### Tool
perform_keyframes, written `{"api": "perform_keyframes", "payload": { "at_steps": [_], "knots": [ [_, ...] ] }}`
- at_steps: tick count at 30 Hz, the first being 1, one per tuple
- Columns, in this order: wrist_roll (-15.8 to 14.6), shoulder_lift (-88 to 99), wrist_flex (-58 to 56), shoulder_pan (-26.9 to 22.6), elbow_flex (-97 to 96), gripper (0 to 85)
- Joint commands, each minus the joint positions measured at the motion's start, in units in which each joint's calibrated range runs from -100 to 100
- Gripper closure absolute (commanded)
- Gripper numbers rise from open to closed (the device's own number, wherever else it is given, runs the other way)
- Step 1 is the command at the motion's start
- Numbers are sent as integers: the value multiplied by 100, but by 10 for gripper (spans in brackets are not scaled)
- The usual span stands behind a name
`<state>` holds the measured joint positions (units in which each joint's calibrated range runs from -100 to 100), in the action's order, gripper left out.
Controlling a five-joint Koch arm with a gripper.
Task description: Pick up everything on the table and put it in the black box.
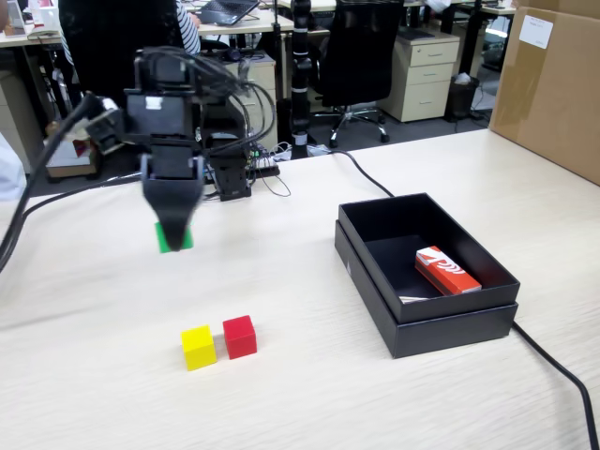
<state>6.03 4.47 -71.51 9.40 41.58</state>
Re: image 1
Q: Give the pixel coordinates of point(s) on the black pole with white bands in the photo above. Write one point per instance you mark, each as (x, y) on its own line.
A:
(300, 70)

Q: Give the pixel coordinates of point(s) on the white desk telephone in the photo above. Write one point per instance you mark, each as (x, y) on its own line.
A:
(44, 33)

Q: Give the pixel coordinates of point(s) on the person in striped shirt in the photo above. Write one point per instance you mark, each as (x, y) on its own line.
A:
(188, 28)

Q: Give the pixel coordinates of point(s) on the thin black stand pole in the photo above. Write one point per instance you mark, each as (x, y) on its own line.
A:
(277, 56)

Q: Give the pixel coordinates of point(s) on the black laptop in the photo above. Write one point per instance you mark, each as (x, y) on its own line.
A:
(225, 10)

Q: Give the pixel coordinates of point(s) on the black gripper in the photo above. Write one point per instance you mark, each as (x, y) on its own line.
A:
(172, 166)

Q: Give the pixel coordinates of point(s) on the small cardboard box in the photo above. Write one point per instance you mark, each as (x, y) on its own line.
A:
(70, 159)

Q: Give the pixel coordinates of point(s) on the framed desk picture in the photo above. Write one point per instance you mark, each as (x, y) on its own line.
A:
(14, 19)

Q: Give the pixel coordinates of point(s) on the red and white carton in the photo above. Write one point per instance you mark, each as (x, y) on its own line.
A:
(49, 13)

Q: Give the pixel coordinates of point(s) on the black cardboard box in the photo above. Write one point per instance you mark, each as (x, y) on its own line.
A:
(375, 220)

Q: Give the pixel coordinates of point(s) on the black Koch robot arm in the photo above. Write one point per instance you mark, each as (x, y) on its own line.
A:
(164, 117)

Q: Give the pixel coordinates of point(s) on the large brown cardboard box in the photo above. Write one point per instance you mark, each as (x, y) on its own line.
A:
(548, 84)

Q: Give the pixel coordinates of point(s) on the yellow wooden cube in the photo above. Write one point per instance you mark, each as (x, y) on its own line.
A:
(199, 349)

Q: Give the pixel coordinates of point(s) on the black high-back office chair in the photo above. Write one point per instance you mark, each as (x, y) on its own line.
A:
(117, 42)

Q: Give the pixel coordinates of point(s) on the beige drawer cabinet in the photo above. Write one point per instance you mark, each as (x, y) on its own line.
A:
(262, 89)

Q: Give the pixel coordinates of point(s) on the green wooden cube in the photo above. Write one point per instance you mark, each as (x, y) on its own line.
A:
(160, 242)

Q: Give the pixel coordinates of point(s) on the black open box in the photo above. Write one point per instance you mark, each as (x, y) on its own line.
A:
(450, 335)

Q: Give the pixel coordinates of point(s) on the red wooden cube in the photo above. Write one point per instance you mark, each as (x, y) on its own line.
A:
(240, 338)

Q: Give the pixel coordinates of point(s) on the electronics controller board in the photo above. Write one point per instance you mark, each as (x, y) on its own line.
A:
(265, 164)

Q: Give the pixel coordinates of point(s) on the black waste bin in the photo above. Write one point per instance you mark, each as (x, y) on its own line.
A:
(463, 100)

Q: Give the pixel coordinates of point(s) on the orange matchbox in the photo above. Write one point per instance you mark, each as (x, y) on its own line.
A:
(447, 272)

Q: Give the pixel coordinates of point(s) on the black mesh office chair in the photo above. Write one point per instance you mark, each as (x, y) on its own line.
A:
(356, 56)

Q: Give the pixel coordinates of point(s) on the beige three-drawer cabinet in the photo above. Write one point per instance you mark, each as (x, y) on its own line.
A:
(422, 79)

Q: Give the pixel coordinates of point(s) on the pale blue fabric item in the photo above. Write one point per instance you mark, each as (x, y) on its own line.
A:
(9, 173)

